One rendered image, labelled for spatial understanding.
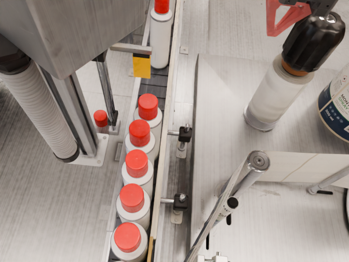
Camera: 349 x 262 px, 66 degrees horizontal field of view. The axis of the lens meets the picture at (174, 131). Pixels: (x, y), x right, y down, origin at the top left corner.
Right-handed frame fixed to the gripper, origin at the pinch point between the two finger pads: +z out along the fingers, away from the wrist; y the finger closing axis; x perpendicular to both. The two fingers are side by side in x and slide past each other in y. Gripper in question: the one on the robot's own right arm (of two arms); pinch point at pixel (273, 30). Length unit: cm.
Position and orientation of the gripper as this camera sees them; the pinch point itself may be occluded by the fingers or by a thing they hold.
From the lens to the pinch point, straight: 45.0
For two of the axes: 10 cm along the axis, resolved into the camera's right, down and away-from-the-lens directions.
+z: -0.8, 4.7, 8.8
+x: -9.9, -1.0, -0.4
